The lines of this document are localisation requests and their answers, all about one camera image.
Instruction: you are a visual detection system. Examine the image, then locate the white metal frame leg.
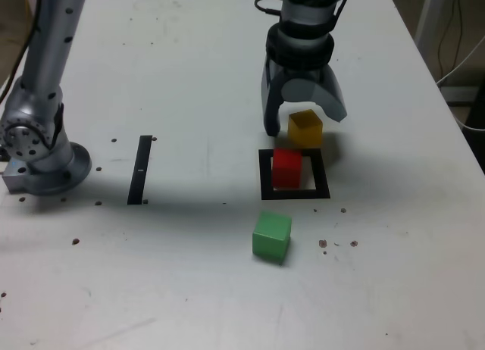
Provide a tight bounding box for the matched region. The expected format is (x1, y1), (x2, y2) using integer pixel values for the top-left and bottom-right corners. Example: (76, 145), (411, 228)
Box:
(415, 0), (443, 52)

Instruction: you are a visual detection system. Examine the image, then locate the red cube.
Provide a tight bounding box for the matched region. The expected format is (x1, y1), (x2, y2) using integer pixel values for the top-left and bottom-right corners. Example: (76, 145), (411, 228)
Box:
(271, 148), (303, 189)

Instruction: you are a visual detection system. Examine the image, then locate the black tape square outline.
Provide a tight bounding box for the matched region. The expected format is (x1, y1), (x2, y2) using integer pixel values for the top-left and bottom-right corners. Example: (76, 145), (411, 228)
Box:
(258, 148), (331, 202)

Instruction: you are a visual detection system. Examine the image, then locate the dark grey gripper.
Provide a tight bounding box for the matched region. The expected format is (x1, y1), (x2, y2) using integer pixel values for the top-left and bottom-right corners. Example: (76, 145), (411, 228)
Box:
(260, 58), (349, 138)

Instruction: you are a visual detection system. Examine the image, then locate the white cable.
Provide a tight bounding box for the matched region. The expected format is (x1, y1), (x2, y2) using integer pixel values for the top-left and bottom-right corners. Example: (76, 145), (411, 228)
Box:
(435, 35), (485, 86)

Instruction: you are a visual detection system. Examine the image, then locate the yellow cube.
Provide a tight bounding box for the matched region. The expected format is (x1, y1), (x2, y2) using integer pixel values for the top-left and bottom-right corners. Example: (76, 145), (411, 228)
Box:
(287, 109), (324, 148)

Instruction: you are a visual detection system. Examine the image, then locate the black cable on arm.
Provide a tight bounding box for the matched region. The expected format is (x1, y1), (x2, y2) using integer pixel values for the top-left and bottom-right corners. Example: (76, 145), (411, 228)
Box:
(253, 0), (352, 29)

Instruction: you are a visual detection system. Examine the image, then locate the black tape strip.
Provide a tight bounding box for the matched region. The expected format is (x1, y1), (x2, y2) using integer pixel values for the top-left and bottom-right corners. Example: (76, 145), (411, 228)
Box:
(127, 135), (153, 206)

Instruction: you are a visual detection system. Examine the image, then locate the long thin black cable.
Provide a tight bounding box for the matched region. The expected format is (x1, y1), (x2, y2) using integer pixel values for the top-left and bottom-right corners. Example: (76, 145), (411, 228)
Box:
(0, 0), (43, 101)

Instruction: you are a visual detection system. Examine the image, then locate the grey bar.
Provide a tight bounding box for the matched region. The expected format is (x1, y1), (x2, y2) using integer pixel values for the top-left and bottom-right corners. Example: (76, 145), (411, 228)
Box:
(439, 85), (481, 105)

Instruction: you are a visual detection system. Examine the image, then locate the green cube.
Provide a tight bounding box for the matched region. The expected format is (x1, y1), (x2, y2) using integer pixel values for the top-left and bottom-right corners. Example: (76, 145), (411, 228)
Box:
(252, 209), (293, 266)

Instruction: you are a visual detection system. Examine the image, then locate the black hanging cable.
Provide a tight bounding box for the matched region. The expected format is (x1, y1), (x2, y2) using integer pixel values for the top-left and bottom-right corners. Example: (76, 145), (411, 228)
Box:
(437, 0), (466, 78)

